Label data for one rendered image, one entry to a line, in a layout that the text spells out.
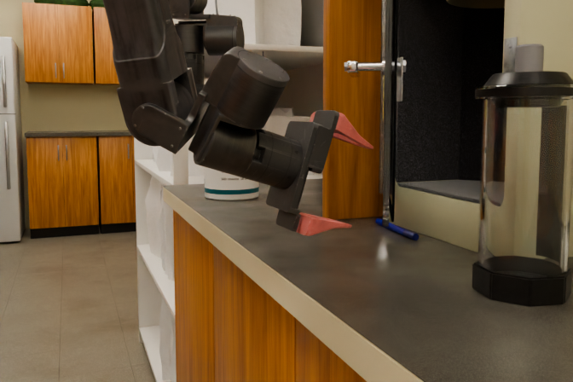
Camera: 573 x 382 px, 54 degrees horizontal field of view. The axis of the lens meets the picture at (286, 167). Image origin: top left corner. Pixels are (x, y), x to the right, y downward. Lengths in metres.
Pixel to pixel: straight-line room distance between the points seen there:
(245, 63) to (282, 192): 0.16
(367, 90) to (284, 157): 0.50
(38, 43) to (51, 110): 0.71
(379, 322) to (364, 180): 0.56
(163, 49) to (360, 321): 0.32
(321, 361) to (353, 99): 0.53
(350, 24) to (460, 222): 0.42
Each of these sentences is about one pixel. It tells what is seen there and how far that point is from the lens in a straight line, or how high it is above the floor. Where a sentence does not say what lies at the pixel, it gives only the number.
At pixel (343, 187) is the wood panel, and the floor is 1.00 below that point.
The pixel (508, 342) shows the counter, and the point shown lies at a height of 0.94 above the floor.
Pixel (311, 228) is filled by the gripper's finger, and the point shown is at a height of 1.01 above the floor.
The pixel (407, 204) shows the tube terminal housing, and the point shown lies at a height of 0.98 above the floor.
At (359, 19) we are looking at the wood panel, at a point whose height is 1.31.
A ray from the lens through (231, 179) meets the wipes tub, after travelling 1.29.
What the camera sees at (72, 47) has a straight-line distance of 5.83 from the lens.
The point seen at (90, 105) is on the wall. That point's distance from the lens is 6.14.
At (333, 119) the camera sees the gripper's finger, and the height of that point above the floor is 1.13.
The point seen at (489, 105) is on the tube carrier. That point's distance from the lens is 0.64.
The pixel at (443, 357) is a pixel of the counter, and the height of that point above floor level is 0.94.
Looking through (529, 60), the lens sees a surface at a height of 1.19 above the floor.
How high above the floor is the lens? 1.14
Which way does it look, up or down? 5 degrees down
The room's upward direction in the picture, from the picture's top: straight up
